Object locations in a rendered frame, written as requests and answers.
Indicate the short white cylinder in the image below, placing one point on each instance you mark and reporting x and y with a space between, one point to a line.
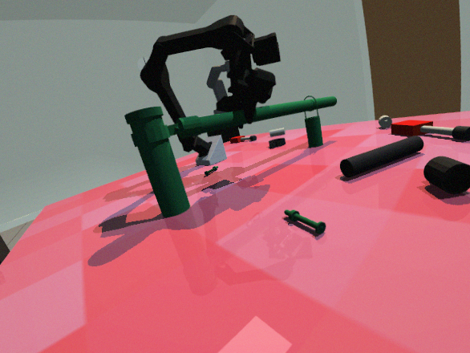
278 132

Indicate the green bolt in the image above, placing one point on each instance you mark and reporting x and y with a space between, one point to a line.
294 215
213 169

